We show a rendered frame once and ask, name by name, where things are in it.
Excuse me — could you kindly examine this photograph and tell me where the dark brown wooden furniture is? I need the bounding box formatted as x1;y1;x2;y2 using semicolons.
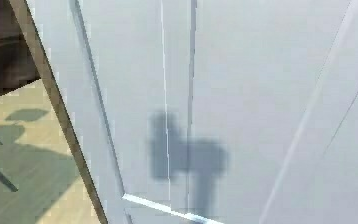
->
0;0;42;100

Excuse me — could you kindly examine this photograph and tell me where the white panelled door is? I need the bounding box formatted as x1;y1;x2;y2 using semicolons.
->
26;0;358;224

